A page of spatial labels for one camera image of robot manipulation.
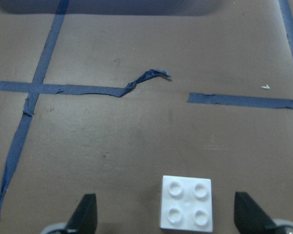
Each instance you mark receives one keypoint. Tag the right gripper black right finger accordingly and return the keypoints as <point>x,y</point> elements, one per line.
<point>249,218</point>

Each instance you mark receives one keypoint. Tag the white block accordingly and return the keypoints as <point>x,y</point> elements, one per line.
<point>186,204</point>

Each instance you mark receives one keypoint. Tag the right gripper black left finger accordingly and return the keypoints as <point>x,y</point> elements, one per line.
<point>84,219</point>

